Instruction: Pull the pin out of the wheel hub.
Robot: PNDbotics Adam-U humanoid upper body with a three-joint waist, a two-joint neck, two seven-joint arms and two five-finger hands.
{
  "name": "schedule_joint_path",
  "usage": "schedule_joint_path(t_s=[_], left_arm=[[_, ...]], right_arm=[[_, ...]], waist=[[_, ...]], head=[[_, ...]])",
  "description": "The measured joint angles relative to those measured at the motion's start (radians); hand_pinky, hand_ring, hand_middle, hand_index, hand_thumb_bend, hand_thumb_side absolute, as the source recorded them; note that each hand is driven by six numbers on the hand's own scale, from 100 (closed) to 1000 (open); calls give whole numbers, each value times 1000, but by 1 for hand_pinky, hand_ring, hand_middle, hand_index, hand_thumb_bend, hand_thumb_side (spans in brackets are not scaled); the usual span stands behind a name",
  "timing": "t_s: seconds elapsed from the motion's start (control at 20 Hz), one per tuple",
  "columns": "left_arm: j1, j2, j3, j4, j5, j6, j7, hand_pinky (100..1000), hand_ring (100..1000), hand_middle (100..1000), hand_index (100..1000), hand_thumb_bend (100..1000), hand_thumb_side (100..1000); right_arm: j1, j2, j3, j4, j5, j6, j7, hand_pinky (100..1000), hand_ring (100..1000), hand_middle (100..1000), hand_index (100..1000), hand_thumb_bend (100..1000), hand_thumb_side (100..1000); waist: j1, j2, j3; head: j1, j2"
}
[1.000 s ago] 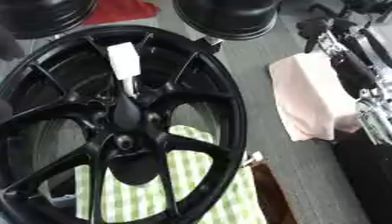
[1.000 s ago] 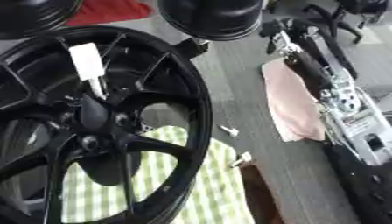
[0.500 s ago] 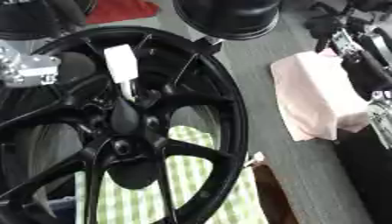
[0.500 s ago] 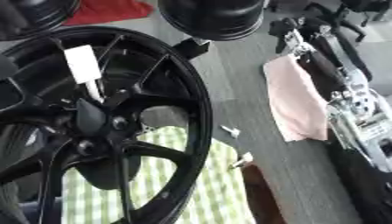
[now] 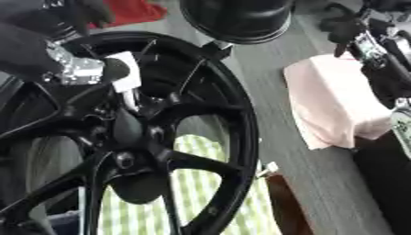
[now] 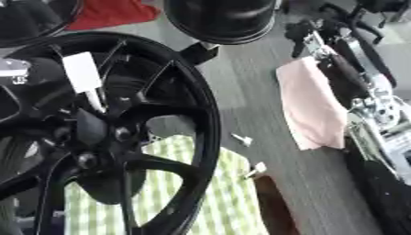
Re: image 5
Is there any small white clip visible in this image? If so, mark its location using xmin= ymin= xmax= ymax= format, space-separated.
xmin=255 ymin=162 xmax=282 ymax=179

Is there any red cloth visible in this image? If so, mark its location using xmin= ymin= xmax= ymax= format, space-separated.
xmin=86 ymin=0 xmax=169 ymax=30

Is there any black spoked wheel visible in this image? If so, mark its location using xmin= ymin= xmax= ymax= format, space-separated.
xmin=0 ymin=30 xmax=262 ymax=235

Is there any black round wheel rim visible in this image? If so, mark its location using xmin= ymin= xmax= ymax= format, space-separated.
xmin=178 ymin=0 xmax=297 ymax=46

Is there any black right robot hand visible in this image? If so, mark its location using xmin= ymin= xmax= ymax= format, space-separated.
xmin=317 ymin=3 xmax=372 ymax=59

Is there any brown wooden board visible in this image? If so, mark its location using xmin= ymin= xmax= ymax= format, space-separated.
xmin=263 ymin=173 xmax=317 ymax=235

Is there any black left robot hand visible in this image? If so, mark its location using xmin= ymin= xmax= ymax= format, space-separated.
xmin=97 ymin=56 xmax=134 ymax=84

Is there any pale pink cloth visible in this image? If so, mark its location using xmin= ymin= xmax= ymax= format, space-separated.
xmin=283 ymin=52 xmax=397 ymax=151

